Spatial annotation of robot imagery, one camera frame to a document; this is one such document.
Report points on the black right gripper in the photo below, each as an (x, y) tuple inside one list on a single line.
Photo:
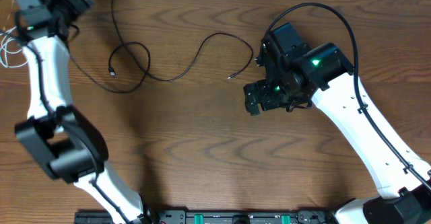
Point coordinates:
[(262, 87)]

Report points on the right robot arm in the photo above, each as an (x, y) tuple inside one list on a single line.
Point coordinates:
[(298, 76)]

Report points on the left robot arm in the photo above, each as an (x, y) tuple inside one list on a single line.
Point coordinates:
[(57, 135)]

